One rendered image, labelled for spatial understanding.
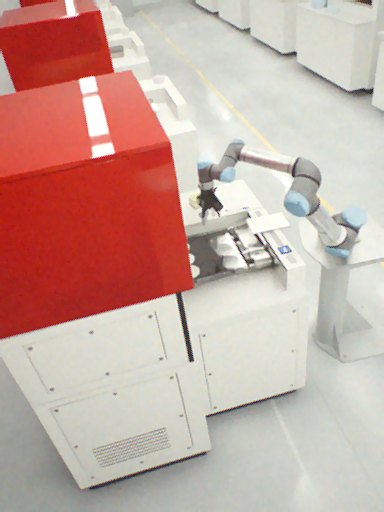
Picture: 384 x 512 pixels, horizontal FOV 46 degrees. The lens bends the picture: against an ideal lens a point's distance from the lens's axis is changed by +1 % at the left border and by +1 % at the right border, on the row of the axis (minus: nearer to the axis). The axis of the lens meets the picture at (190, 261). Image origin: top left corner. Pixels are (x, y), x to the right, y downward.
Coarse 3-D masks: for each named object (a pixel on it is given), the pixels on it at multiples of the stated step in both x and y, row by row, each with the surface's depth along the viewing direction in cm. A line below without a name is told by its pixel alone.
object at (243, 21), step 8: (224, 0) 1004; (232, 0) 954; (240, 0) 910; (248, 0) 914; (224, 8) 1017; (232, 8) 966; (240, 8) 920; (248, 8) 923; (224, 16) 1031; (232, 16) 978; (240, 16) 931; (248, 16) 932; (240, 24) 942; (248, 24) 941
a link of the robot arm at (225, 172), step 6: (222, 156) 212; (228, 156) 210; (222, 162) 210; (228, 162) 209; (234, 162) 211; (210, 168) 211; (216, 168) 210; (222, 168) 209; (228, 168) 208; (234, 168) 209; (210, 174) 212; (216, 174) 210; (222, 174) 208; (228, 174) 207; (234, 174) 210; (222, 180) 210; (228, 180) 208
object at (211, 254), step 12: (192, 240) 247; (204, 240) 245; (216, 240) 244; (228, 240) 242; (192, 252) 238; (204, 252) 237; (216, 252) 236; (228, 252) 234; (192, 264) 230; (204, 264) 229; (216, 264) 228; (228, 264) 227; (240, 264) 225; (204, 276) 222
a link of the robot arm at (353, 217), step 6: (348, 210) 219; (354, 210) 219; (360, 210) 219; (342, 216) 220; (348, 216) 218; (354, 216) 218; (360, 216) 218; (366, 216) 219; (336, 222) 225; (342, 222) 220; (348, 222) 217; (354, 222) 217; (360, 222) 217; (354, 228) 218; (360, 228) 221
